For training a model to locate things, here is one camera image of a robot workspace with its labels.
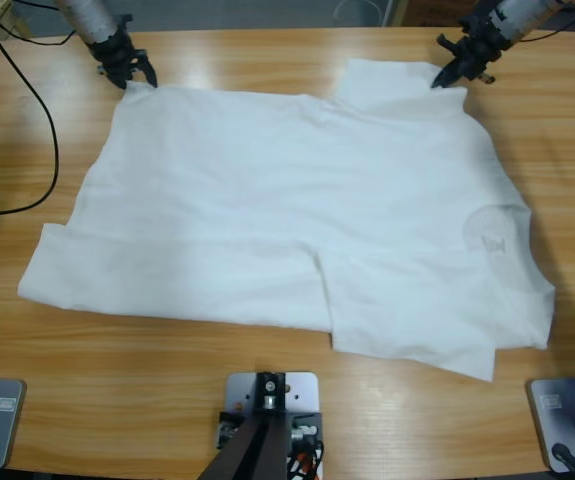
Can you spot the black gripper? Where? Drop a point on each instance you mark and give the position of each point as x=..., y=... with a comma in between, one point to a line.
x=479, y=45
x=117, y=52

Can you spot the white T-shirt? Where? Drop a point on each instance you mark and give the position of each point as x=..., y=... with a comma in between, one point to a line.
x=267, y=200

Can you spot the brown cardboard box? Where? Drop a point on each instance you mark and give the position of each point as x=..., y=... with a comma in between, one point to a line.
x=437, y=12

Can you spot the light wooden plank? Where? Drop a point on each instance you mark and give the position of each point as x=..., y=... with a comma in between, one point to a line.
x=399, y=12

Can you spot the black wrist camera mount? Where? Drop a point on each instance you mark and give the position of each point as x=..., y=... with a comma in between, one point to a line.
x=124, y=21
x=447, y=42

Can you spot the white mount block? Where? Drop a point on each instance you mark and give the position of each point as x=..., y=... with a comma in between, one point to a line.
x=302, y=390

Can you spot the black clamp bracket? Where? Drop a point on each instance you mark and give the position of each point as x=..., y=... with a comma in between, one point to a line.
x=309, y=416

